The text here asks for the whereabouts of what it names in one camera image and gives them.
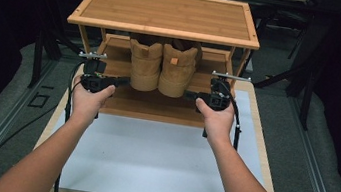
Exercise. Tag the tan suede boot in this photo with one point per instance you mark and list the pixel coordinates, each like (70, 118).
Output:
(176, 73)
(144, 65)

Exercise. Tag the white table mat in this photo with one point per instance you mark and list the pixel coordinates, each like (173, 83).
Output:
(149, 160)

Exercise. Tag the person's right hand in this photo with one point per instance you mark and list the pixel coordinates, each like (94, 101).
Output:
(218, 123)

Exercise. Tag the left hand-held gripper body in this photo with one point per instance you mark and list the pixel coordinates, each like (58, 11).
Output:
(93, 81)

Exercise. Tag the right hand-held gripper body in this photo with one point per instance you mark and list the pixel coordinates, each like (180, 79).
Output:
(218, 97)

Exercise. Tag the wooden three-tier shoe rack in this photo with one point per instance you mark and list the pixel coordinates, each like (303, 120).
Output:
(169, 15)

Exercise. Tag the black metal stand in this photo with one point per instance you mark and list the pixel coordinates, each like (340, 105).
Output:
(306, 95)
(37, 57)

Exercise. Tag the person's left hand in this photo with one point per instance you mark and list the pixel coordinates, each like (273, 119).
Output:
(88, 103)

